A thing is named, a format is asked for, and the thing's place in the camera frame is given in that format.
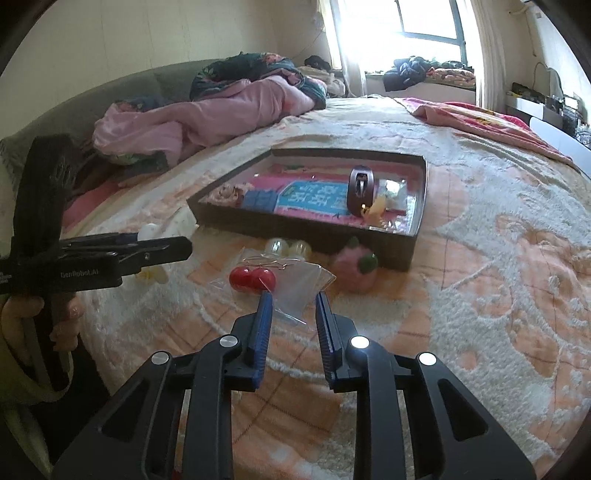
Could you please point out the window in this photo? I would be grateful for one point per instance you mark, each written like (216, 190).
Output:
(415, 23)

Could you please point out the grey padded headboard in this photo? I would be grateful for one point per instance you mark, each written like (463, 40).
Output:
(115, 97)

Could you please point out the white bed footboard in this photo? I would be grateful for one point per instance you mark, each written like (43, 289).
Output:
(561, 138)

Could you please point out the cluttered white desk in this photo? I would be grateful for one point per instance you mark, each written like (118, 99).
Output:
(549, 104)

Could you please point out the small yellow hair clip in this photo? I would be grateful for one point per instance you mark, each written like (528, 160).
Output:
(373, 210)

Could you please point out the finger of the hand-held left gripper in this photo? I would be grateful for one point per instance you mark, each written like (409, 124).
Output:
(157, 251)
(106, 239)

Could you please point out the sheer white curtain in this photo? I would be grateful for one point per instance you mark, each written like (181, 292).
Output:
(344, 46)
(487, 55)

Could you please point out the white hair claw clip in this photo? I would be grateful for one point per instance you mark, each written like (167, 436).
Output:
(150, 230)

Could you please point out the pearl earrings in clear bag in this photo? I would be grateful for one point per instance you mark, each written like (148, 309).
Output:
(288, 248)

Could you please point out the pile of clothes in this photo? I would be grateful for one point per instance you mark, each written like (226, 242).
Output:
(425, 71)

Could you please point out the small clear plastic bag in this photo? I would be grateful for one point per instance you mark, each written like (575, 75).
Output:
(392, 189)

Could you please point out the pink book with blue label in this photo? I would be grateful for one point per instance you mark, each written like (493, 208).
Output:
(309, 196)

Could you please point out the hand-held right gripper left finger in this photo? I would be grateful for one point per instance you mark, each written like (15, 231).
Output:
(261, 332)

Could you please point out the brown oval hair clip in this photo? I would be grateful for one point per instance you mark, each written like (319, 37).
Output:
(362, 189)

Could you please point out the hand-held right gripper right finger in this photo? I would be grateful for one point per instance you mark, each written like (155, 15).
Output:
(328, 337)

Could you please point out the pink quilt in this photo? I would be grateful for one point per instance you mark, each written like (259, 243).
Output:
(207, 120)

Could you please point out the red cherry earrings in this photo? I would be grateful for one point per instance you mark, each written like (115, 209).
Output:
(251, 279)

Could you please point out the pink and red blanket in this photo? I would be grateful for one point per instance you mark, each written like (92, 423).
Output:
(480, 120)

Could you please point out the small blue box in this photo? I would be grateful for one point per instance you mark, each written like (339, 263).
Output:
(259, 202)

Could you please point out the person's left hand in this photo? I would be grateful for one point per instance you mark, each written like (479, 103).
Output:
(18, 318)

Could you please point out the dark shallow tray box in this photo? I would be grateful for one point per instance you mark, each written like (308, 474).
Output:
(295, 230)

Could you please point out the dark floral quilt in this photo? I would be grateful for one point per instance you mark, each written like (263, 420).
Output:
(249, 69)

